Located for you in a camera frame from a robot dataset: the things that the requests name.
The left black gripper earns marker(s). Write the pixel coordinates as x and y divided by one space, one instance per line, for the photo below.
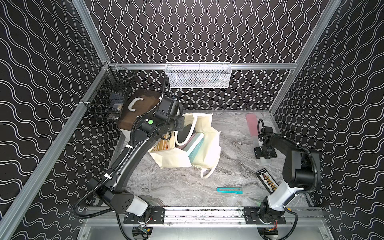
179 123

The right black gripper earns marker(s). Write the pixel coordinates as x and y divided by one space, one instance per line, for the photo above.
258 154

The pink pencil case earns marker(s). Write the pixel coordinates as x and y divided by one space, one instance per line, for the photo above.
252 122

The cream canvas tote bag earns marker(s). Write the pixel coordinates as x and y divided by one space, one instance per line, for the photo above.
166 154

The translucent clear pencil case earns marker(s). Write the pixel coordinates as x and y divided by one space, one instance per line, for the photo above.
261 155

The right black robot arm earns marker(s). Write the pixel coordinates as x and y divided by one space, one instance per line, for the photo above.
301 174

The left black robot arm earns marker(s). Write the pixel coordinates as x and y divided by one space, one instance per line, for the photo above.
156 124

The teal white book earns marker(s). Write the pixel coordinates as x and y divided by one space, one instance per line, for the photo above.
190 141

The black card with brown items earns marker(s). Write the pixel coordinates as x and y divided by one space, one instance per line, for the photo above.
267 180

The brown lidded storage box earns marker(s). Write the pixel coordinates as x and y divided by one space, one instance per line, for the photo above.
139 103

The teal utility knife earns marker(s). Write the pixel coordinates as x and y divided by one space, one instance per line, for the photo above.
235 190

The white wire mesh basket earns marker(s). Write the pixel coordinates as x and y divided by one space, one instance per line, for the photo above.
198 75

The black wire basket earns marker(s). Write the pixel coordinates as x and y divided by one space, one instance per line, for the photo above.
107 103

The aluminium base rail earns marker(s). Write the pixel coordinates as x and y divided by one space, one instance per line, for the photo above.
209 217

